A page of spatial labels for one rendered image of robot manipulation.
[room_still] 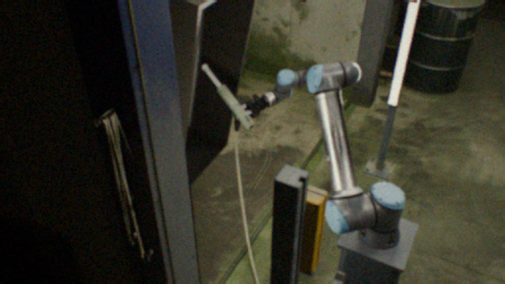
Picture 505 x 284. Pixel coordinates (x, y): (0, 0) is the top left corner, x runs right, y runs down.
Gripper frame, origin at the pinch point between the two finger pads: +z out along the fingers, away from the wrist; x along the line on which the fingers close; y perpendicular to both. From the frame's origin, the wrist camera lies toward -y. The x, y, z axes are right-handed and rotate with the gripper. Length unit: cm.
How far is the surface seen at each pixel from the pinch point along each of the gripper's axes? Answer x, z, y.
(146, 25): -28, 59, -126
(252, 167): 3, -25, 97
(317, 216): -89, 50, -115
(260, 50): 111, -117, 126
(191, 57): 5, 26, -59
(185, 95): 1, 31, -40
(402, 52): -17, -116, -1
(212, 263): -49, 45, 64
